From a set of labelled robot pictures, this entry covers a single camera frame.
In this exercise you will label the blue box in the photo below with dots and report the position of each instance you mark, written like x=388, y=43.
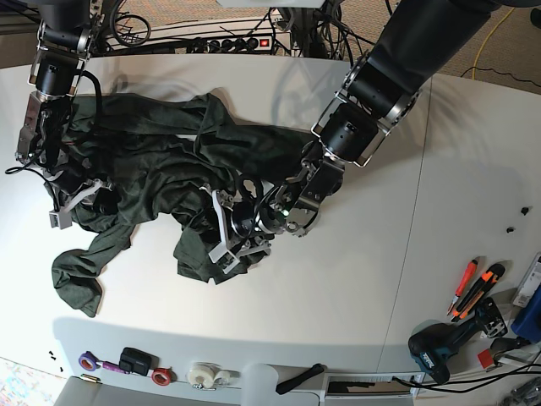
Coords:
x=527, y=323

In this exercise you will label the red square tag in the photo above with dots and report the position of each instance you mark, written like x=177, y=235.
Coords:
x=486, y=359

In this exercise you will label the dark green t-shirt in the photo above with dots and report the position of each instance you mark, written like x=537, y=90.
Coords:
x=160, y=155

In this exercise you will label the black robot arm, image right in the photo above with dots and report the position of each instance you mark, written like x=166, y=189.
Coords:
x=378, y=92

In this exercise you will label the red tape roll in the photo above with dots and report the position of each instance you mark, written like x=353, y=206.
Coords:
x=161, y=376

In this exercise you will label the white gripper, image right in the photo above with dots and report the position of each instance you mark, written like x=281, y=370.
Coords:
x=232, y=247

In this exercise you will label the teal black cordless drill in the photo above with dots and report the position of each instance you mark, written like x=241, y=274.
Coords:
x=431, y=347

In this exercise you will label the white plastic cup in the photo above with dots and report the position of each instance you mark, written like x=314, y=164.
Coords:
x=258, y=386

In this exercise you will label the black power strip red switch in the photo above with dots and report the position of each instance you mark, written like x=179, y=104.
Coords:
x=250, y=45

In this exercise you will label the black robot arm, image left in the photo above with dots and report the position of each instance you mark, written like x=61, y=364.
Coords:
x=69, y=34

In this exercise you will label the orange black utility knife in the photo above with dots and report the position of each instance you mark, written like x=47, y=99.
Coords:
x=481, y=287

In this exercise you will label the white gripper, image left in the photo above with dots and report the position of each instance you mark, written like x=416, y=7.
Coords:
x=69, y=191

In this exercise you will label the black action camera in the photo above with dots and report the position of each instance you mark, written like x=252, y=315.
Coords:
x=135, y=361

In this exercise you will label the purple tape roll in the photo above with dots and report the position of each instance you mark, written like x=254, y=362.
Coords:
x=88, y=361

